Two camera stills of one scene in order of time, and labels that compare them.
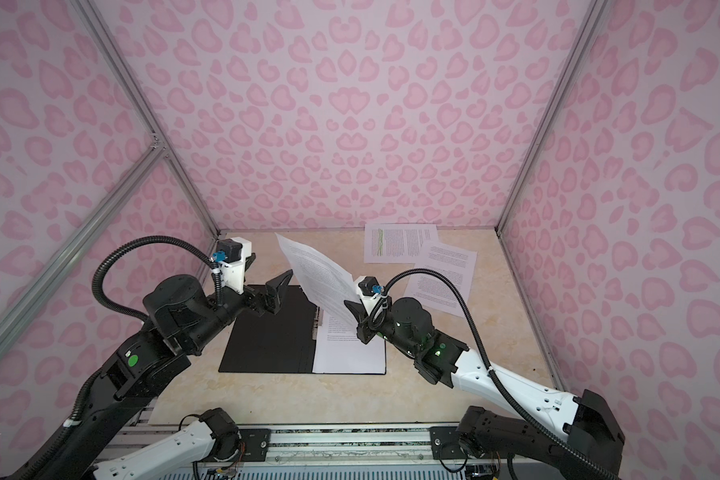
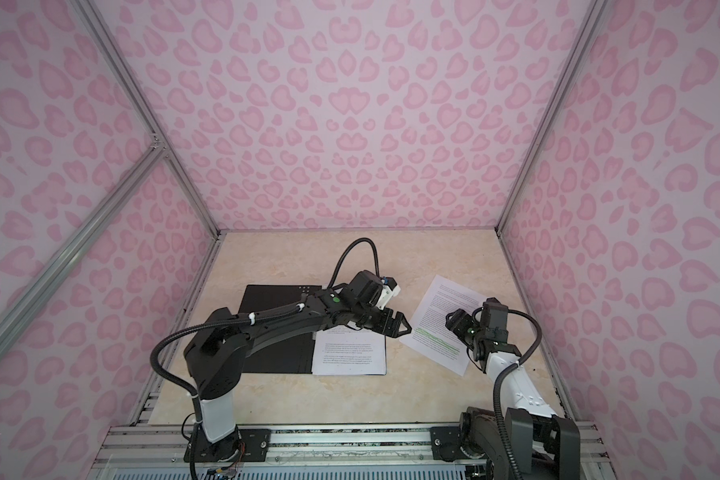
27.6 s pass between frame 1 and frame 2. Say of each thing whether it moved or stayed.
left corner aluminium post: stayed
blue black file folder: stayed
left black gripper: moved
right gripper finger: moved
